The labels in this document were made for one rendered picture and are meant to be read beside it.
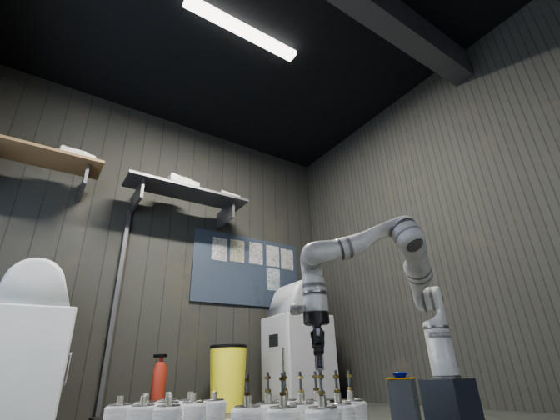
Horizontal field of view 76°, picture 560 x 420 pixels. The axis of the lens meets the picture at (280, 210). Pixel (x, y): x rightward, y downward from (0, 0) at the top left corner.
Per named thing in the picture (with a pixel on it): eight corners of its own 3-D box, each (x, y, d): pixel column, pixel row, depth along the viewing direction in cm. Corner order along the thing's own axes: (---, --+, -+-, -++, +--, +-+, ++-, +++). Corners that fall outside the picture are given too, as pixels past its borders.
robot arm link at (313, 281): (302, 298, 111) (303, 292, 103) (299, 251, 118) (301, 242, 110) (324, 297, 111) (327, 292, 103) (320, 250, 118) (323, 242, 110)
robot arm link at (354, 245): (334, 228, 113) (344, 247, 107) (412, 209, 116) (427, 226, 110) (334, 248, 119) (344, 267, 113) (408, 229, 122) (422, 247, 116)
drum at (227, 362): (235, 409, 377) (236, 347, 402) (253, 412, 347) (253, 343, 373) (200, 412, 357) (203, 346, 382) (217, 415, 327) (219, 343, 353)
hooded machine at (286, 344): (308, 402, 427) (302, 289, 483) (342, 405, 384) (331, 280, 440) (258, 407, 392) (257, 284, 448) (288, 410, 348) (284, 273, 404)
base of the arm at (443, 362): (442, 378, 135) (432, 331, 142) (465, 378, 128) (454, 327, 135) (427, 379, 130) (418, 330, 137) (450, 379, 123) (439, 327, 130)
